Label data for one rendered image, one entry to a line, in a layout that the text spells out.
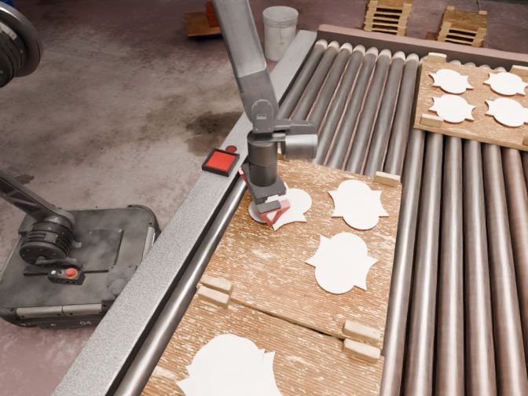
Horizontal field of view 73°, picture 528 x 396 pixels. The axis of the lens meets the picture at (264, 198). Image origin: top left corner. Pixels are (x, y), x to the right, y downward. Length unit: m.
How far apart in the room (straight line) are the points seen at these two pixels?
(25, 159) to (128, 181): 0.74
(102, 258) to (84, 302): 0.19
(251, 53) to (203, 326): 0.47
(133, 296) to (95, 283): 0.89
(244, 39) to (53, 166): 2.15
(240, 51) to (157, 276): 0.46
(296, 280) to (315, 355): 0.14
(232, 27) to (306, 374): 0.56
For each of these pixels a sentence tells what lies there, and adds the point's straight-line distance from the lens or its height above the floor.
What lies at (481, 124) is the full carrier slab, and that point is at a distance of 1.21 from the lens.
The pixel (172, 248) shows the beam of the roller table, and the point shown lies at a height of 0.92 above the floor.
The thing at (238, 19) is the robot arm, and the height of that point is 1.33.
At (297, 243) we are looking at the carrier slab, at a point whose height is 0.94.
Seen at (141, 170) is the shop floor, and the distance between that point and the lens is 2.37.
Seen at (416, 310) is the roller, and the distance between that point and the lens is 0.76.
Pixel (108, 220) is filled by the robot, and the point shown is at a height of 0.24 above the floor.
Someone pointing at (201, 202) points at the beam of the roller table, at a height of 0.91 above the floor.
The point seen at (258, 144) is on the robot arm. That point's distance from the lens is 0.64.
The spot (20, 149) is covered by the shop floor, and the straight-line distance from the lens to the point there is 2.89.
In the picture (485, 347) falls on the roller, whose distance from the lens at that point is 0.77.
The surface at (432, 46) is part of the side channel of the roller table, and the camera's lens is 1.55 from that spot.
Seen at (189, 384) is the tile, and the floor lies 0.96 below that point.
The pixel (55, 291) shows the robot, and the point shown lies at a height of 0.24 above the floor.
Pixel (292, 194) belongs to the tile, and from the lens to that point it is 0.83.
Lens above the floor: 1.55
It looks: 48 degrees down
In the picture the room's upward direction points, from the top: straight up
